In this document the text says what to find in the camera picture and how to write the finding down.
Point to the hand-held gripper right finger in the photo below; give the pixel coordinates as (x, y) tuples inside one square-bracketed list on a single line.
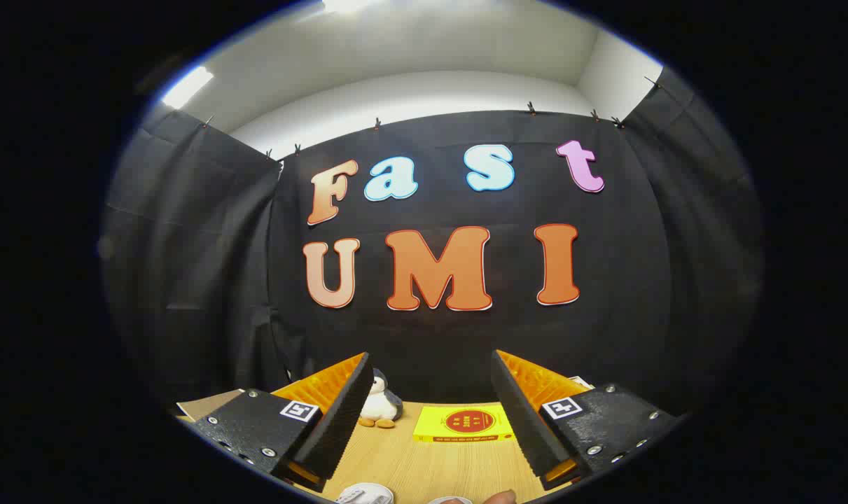
[(518, 413)]

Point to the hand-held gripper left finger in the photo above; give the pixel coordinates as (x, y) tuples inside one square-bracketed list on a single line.
[(343, 413)]

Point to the penguin plush toy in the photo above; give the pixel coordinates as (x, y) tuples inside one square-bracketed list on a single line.
[(380, 404)]

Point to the yellow book with red circle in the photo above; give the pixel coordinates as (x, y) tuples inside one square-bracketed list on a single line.
[(466, 423)]

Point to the white illustrated cover book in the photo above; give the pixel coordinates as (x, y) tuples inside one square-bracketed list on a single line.
[(582, 382)]

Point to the row of small backdrop clips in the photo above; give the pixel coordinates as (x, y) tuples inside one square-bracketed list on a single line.
[(377, 124)]

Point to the ceiling light panel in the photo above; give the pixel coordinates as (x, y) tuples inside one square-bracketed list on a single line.
[(187, 87)]

